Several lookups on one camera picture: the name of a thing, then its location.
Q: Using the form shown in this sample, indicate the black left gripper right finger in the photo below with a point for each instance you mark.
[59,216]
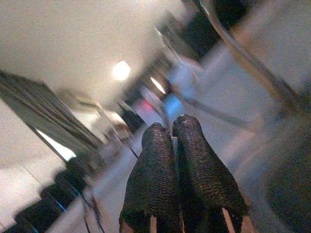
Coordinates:
[204,182]

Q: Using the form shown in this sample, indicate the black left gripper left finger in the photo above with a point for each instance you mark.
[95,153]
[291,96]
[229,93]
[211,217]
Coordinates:
[153,182]

